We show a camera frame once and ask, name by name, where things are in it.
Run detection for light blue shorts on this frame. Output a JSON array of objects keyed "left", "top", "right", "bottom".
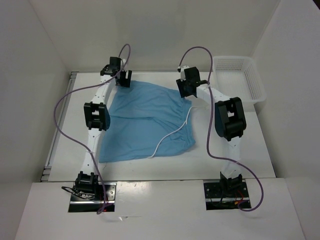
[{"left": 99, "top": 81, "right": 196, "bottom": 163}]

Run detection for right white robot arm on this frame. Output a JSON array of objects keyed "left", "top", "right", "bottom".
[{"left": 176, "top": 65, "right": 247, "bottom": 197}]

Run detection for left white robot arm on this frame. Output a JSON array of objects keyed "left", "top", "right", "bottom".
[{"left": 72, "top": 56, "right": 132, "bottom": 202}]

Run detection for white perforated plastic basket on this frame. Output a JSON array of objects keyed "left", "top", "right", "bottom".
[{"left": 213, "top": 56, "right": 267, "bottom": 104}]

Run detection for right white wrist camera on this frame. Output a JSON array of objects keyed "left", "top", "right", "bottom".
[{"left": 177, "top": 65, "right": 189, "bottom": 81}]

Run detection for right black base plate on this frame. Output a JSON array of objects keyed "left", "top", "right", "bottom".
[{"left": 203, "top": 180, "right": 252, "bottom": 211}]

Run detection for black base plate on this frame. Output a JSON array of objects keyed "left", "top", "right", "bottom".
[
  {"left": 203, "top": 180, "right": 252, "bottom": 211},
  {"left": 68, "top": 182, "right": 117, "bottom": 213}
]

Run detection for aluminium table edge rail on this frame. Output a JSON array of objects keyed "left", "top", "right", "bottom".
[{"left": 40, "top": 71, "right": 78, "bottom": 183}]

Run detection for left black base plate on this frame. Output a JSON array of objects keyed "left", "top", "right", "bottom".
[{"left": 68, "top": 182, "right": 117, "bottom": 213}]

